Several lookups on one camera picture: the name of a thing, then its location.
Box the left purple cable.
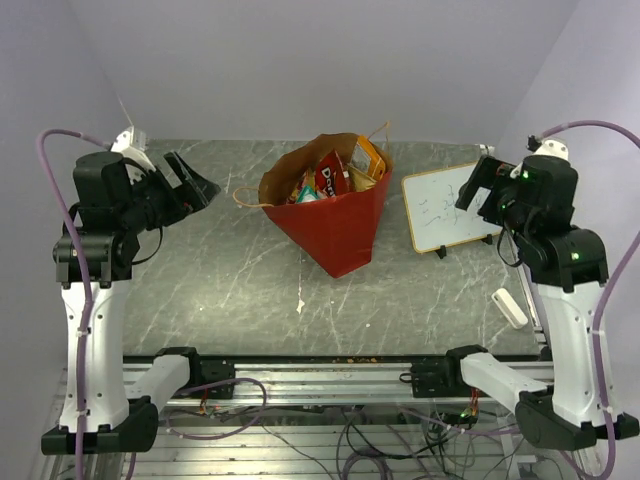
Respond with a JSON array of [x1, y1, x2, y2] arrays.
[[35, 128, 137, 480]]

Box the aluminium frame rail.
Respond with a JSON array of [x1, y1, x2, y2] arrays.
[[49, 357, 601, 480]]

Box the red paper bag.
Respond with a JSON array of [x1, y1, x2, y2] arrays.
[[233, 133, 394, 278]]

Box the orange snack bag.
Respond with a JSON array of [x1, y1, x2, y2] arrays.
[[350, 135, 386, 181]]

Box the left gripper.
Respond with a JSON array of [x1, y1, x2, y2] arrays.
[[120, 149, 222, 232]]

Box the white eraser block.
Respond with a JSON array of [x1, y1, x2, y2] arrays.
[[491, 288, 528, 330]]

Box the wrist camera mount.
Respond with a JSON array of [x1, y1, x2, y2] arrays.
[[527, 135, 569, 161], [110, 126, 153, 170]]

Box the loose wires under table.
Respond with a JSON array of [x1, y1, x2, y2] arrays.
[[164, 377, 551, 480]]

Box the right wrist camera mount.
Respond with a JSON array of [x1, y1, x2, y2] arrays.
[[527, 135, 569, 161]]

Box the colourful red yellow snack bag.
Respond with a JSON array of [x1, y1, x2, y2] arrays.
[[287, 169, 316, 204]]

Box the teal white snack bag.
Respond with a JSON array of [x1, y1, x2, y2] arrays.
[[295, 185, 319, 204]]

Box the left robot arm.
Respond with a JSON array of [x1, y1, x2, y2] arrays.
[[41, 152, 220, 456]]

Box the tan gold snack bag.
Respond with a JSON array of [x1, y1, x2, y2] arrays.
[[348, 165, 377, 192]]

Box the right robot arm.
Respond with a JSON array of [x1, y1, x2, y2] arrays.
[[400, 154, 639, 451]]

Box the small whiteboard with stand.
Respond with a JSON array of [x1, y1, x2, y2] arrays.
[[401, 163, 500, 257]]

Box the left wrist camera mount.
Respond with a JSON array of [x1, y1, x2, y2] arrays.
[[110, 126, 153, 170]]

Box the red Doritos bag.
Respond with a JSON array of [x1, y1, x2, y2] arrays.
[[315, 150, 351, 198]]

